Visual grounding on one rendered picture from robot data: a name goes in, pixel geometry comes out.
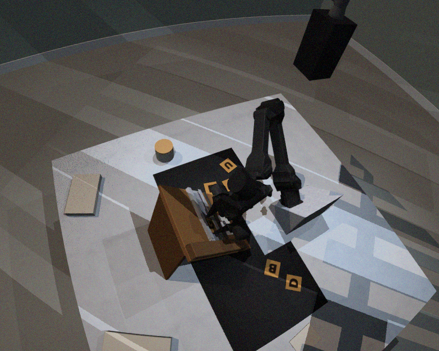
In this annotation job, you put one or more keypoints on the tan flat rectangular board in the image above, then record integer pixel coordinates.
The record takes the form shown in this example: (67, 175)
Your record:
(83, 195)

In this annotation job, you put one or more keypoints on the white paper ticket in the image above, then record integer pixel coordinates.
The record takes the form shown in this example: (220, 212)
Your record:
(225, 221)

